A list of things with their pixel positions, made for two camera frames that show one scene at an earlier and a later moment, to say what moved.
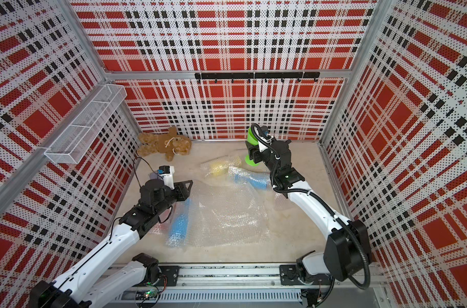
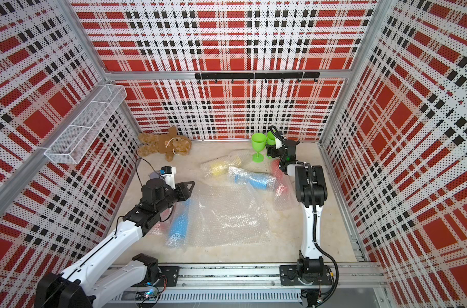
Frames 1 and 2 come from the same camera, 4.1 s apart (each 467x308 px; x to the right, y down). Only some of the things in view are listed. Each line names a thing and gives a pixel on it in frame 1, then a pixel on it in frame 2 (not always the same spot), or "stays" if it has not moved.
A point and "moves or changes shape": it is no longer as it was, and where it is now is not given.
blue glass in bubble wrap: (177, 235) stays
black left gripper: (181, 191) stays
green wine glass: (253, 140) moves or changes shape
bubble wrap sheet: (227, 215) stays
